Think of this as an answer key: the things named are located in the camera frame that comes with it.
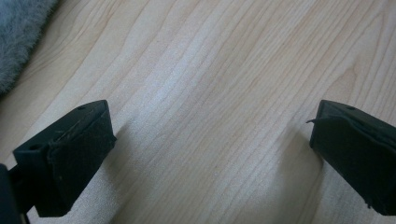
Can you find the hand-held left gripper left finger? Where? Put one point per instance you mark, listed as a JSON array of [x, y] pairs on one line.
[[65, 161]]

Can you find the grey towel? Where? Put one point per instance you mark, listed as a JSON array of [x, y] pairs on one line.
[[17, 34]]

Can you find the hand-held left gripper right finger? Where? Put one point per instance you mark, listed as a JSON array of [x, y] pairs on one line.
[[358, 149]]

